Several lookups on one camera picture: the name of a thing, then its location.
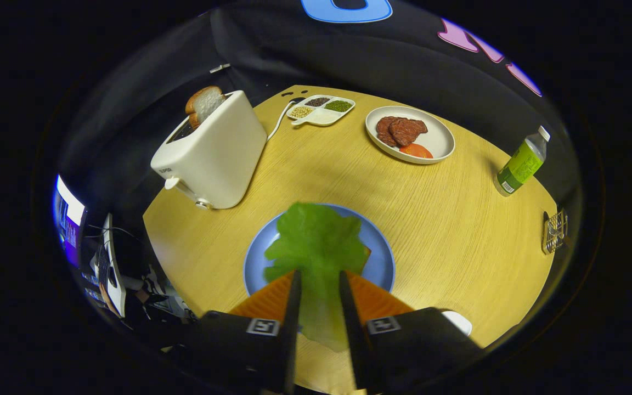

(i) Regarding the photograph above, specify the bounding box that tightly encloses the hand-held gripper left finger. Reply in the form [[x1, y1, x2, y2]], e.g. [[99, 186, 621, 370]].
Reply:
[[176, 269, 302, 395]]

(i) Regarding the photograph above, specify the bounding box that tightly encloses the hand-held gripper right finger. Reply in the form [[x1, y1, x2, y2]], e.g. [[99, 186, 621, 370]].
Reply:
[[339, 270, 484, 395]]

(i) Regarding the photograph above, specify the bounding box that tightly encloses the green lettuce leaf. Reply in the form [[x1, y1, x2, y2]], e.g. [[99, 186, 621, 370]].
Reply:
[[264, 202, 371, 352]]

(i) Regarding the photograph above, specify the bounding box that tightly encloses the toasted bread slice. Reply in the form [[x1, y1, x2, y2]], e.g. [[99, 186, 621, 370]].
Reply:
[[185, 86, 227, 130]]

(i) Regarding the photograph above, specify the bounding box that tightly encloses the blue plate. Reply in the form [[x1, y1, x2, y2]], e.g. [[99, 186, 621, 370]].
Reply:
[[243, 204, 396, 297]]

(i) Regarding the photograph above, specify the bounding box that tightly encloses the white oval plate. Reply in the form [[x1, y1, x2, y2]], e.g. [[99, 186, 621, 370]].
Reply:
[[441, 310, 473, 336]]

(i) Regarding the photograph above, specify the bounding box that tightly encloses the white toaster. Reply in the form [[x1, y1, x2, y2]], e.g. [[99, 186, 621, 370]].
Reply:
[[150, 90, 268, 210]]

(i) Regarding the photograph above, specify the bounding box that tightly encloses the red tomato slice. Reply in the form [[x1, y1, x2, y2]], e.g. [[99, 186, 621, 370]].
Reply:
[[399, 143, 435, 160]]

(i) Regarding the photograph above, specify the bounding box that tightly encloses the brown meat slice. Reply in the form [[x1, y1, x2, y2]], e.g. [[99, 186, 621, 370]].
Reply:
[[389, 117, 429, 147], [376, 116, 404, 148]]

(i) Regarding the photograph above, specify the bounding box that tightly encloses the white round plate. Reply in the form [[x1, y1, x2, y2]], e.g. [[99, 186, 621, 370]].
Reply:
[[365, 105, 456, 165]]

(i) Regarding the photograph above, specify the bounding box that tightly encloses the white divided seasoning tray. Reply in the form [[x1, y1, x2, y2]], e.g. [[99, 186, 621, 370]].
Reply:
[[286, 95, 356, 127]]

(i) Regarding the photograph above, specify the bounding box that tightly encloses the green label plastic bottle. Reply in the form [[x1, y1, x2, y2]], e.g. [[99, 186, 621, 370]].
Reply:
[[494, 125, 551, 197]]

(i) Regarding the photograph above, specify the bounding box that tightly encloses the lit computer screen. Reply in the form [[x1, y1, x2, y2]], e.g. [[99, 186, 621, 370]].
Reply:
[[53, 174, 86, 269]]

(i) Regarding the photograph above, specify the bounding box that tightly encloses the metal wire holder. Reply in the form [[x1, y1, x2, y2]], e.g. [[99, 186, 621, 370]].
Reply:
[[541, 208, 569, 256]]

